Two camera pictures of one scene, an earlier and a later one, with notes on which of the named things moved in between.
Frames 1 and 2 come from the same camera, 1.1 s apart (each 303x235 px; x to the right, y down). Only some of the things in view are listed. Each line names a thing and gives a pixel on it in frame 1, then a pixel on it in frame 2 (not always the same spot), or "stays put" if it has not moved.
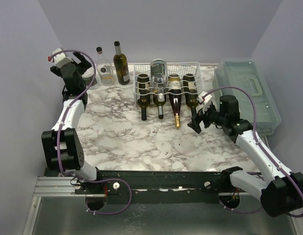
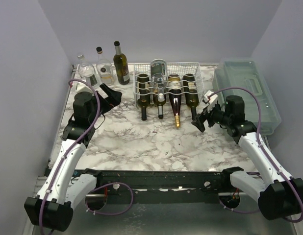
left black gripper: (84, 65) to (113, 100)
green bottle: (190, 93) stays put
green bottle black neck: (143, 93) stays put
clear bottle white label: (104, 69) stays put
